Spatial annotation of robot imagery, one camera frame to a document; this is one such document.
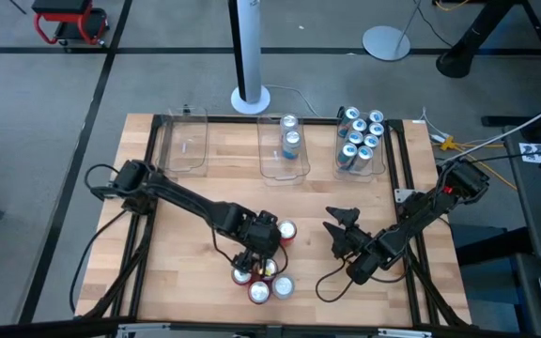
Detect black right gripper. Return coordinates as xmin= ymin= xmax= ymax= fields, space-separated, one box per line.
xmin=322 ymin=207 xmax=382 ymax=259

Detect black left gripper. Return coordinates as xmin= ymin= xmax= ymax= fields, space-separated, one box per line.
xmin=234 ymin=209 xmax=283 ymax=274

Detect white pink Spindrift can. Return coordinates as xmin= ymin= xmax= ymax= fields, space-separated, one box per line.
xmin=271 ymin=274 xmax=296 ymax=300

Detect clear plastic bin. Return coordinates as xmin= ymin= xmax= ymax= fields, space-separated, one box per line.
xmin=156 ymin=106 xmax=209 ymax=178
xmin=332 ymin=108 xmax=388 ymax=183
xmin=256 ymin=114 xmax=311 ymax=185

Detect white blue Spindrift can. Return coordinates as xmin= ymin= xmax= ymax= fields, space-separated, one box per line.
xmin=281 ymin=129 xmax=303 ymax=161

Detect white power adapter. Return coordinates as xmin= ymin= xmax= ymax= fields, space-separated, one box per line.
xmin=420 ymin=106 xmax=453 ymax=145

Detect grey floor stand round base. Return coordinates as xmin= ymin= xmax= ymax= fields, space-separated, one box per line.
xmin=362 ymin=0 xmax=423 ymax=63

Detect tall tower fan round base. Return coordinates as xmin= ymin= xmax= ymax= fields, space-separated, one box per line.
xmin=226 ymin=0 xmax=272 ymax=115

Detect black crossbar silver brackets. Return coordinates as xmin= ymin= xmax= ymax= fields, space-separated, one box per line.
xmin=0 ymin=316 xmax=541 ymax=338

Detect black desk leg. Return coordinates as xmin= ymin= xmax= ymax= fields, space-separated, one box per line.
xmin=432 ymin=0 xmax=541 ymax=93

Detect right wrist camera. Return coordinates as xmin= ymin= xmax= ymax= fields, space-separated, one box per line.
xmin=345 ymin=255 xmax=380 ymax=286

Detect black right camera cable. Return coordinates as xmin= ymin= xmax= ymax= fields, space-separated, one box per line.
xmin=315 ymin=253 xmax=410 ymax=304

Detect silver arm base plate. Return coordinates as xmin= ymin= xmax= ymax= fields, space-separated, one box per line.
xmin=394 ymin=188 xmax=416 ymax=205

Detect long yellow cable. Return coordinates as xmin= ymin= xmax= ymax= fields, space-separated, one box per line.
xmin=439 ymin=134 xmax=519 ymax=192

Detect white floor cable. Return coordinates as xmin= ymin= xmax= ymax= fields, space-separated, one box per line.
xmin=264 ymin=84 xmax=322 ymax=118

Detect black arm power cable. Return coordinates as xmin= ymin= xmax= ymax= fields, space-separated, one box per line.
xmin=68 ymin=209 xmax=129 ymax=315

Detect long white cable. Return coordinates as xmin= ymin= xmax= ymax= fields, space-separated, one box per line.
xmin=436 ymin=92 xmax=541 ymax=168

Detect black floor cable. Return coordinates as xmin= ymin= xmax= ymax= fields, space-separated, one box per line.
xmin=413 ymin=0 xmax=455 ymax=48

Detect yellow floor cable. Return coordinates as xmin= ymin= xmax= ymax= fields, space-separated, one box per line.
xmin=433 ymin=0 xmax=470 ymax=12

